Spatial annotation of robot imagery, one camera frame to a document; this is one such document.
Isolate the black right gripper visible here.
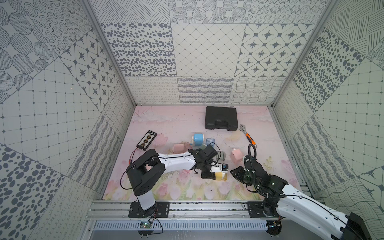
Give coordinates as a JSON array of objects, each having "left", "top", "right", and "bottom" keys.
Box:
[{"left": 230, "top": 166, "right": 261, "bottom": 188}]

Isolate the yellow pencil sharpener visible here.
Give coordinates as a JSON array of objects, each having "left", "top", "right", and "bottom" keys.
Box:
[{"left": 215, "top": 172, "right": 228, "bottom": 181}]

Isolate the pink pencil sharpener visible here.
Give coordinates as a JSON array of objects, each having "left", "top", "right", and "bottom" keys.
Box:
[
  {"left": 230, "top": 149, "right": 244, "bottom": 164},
  {"left": 173, "top": 143, "right": 192, "bottom": 154}
]

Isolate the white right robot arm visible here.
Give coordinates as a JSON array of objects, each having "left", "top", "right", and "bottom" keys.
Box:
[{"left": 231, "top": 144, "right": 372, "bottom": 240}]

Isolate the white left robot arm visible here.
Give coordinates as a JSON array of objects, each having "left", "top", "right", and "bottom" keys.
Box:
[{"left": 125, "top": 145, "right": 219, "bottom": 211}]

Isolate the grey-green transparent tray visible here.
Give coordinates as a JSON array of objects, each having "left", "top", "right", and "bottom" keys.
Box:
[{"left": 217, "top": 152, "right": 226, "bottom": 162}]

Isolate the black plastic tool case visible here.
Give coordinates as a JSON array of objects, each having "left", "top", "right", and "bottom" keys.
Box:
[{"left": 205, "top": 106, "right": 239, "bottom": 132}]

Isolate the black connector board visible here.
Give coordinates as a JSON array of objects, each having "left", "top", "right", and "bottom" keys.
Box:
[{"left": 137, "top": 130, "right": 157, "bottom": 151}]

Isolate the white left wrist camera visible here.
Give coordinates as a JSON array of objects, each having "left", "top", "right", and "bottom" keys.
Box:
[{"left": 211, "top": 163, "right": 229, "bottom": 173}]

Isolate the orange handled adjustable wrench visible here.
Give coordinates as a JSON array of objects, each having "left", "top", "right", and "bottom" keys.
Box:
[{"left": 239, "top": 124, "right": 257, "bottom": 147}]

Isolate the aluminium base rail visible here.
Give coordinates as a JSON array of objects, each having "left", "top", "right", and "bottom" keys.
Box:
[{"left": 86, "top": 200, "right": 291, "bottom": 235}]

